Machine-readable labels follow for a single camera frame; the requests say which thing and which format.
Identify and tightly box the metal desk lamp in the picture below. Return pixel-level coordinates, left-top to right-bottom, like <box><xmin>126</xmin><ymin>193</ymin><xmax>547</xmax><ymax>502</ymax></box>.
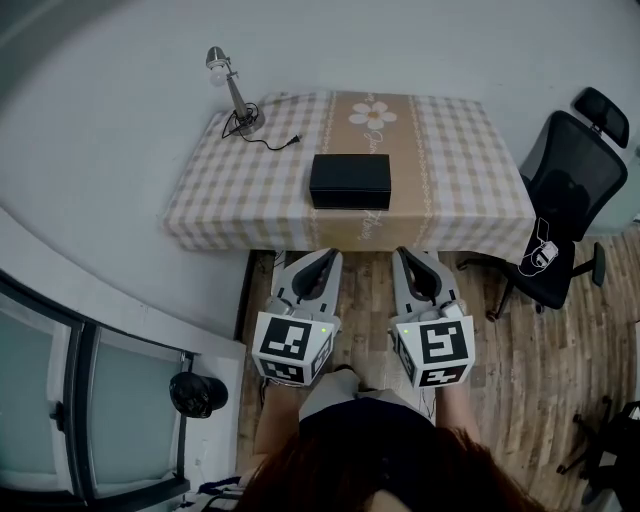
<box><xmin>205</xmin><ymin>46</ymin><xmax>266</xmax><ymax>136</ymax></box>

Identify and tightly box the dark window frame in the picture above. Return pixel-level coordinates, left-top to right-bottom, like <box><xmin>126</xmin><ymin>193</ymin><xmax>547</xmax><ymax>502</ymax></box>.
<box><xmin>0</xmin><ymin>269</ymin><xmax>201</xmax><ymax>507</ymax></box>

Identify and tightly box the blue striped white fabric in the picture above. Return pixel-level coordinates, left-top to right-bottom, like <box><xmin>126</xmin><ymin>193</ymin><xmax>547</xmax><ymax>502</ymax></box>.
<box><xmin>182</xmin><ymin>474</ymin><xmax>246</xmax><ymax>512</ymax></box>

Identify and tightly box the black lamp power cable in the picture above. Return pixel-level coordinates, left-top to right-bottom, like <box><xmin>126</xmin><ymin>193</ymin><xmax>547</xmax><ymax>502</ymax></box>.
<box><xmin>221</xmin><ymin>102</ymin><xmax>304</xmax><ymax>152</ymax></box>

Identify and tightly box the person's dark top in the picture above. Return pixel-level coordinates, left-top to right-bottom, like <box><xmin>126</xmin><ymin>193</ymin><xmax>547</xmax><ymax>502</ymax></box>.
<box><xmin>298</xmin><ymin>392</ymin><xmax>436</xmax><ymax>444</ymax></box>

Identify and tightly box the person's left forearm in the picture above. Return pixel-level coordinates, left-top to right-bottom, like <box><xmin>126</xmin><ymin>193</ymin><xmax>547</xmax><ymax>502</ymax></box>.
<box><xmin>252</xmin><ymin>382</ymin><xmax>306</xmax><ymax>459</ymax></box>

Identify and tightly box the person's right forearm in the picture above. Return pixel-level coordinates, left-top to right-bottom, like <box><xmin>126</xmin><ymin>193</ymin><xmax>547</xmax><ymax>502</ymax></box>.
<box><xmin>433</xmin><ymin>384</ymin><xmax>481</xmax><ymax>444</ymax></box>

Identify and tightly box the black table leg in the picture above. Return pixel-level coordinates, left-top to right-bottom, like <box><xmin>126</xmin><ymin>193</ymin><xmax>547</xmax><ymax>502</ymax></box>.
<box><xmin>234</xmin><ymin>249</ymin><xmax>257</xmax><ymax>344</ymax></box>

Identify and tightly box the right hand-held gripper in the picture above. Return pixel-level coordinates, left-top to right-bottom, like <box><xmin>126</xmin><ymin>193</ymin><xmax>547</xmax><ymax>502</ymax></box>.
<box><xmin>389</xmin><ymin>246</ymin><xmax>476</xmax><ymax>389</ymax></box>

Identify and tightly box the checked daisy tablecloth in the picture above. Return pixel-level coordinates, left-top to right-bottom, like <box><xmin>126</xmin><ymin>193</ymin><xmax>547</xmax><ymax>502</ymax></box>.
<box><xmin>162</xmin><ymin>89</ymin><xmax>536</xmax><ymax>264</ymax></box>

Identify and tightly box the black cap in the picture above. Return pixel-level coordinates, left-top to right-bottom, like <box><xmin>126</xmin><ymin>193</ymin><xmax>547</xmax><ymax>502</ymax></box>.
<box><xmin>168</xmin><ymin>371</ymin><xmax>230</xmax><ymax>419</ymax></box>

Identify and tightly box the black chair base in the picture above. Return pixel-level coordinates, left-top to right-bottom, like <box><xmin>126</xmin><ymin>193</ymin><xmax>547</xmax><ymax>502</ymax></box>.
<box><xmin>556</xmin><ymin>397</ymin><xmax>640</xmax><ymax>494</ymax></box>

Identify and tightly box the black mesh office chair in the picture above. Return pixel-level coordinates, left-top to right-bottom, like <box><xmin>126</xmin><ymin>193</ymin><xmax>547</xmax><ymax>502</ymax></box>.
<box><xmin>457</xmin><ymin>86</ymin><xmax>631</xmax><ymax>321</ymax></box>

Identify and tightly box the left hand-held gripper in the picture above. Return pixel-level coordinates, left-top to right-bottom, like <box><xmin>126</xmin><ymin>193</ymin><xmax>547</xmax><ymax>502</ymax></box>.
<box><xmin>251</xmin><ymin>246</ymin><xmax>345</xmax><ymax>387</ymax></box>

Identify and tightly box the black tissue box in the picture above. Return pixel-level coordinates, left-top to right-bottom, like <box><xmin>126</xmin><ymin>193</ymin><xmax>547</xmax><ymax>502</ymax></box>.
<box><xmin>308</xmin><ymin>153</ymin><xmax>392</xmax><ymax>211</ymax></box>

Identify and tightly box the white device with cable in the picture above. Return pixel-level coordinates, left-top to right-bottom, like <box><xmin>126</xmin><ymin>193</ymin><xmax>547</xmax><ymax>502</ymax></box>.
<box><xmin>517</xmin><ymin>216</ymin><xmax>560</xmax><ymax>278</ymax></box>

